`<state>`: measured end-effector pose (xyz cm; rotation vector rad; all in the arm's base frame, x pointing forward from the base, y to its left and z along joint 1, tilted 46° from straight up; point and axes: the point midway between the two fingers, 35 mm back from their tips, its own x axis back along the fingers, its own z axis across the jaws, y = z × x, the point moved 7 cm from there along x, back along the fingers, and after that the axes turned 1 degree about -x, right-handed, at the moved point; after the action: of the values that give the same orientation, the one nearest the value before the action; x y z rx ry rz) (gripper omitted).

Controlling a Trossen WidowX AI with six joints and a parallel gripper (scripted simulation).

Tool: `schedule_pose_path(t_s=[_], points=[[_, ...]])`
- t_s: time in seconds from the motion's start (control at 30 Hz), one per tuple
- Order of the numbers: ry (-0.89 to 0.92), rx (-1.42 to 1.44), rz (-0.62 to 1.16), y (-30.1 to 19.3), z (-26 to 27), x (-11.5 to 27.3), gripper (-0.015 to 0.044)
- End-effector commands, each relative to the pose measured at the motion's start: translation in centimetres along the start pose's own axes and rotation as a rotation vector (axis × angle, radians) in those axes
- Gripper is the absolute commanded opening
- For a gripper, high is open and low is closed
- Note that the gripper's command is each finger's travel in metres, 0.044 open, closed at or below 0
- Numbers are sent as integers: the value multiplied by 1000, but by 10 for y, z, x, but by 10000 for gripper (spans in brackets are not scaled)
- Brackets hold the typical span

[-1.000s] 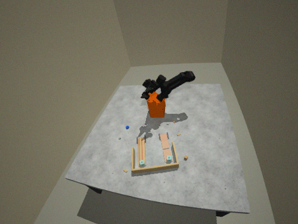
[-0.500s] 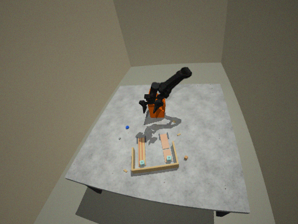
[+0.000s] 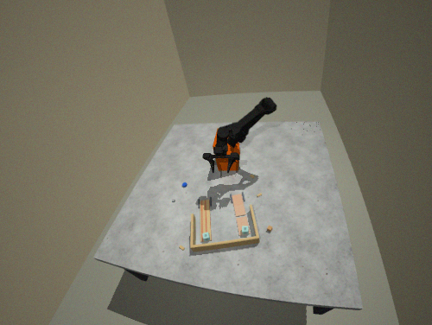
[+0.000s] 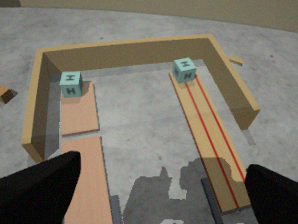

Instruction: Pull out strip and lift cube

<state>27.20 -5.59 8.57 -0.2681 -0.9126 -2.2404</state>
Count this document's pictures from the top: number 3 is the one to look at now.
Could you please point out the tan flat strip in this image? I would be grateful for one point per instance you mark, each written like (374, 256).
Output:
(237, 199)

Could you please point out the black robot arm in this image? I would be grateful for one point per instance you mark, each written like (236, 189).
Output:
(237, 132)

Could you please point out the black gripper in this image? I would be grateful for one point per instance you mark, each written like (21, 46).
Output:
(231, 158)

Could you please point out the tan strip with red stripes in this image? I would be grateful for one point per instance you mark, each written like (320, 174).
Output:
(204, 205)

